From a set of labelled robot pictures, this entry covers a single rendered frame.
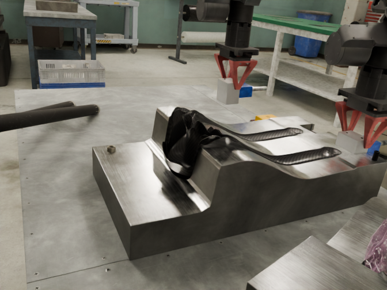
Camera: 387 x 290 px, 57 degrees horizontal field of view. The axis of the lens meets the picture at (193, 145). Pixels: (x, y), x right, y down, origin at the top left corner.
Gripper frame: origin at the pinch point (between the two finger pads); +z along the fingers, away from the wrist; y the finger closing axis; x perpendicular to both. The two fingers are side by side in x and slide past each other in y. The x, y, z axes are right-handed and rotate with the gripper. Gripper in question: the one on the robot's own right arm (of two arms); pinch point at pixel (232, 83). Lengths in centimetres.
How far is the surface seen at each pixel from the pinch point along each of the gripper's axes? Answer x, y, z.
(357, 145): 10.0, 31.5, 4.2
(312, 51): 521, -522, 93
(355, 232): -10, 49, 6
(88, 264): -41, 35, 14
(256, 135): -3.2, 17.0, 6.6
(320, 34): 233, -214, 17
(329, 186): -0.3, 36.0, 8.7
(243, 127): -3.7, 12.8, 6.4
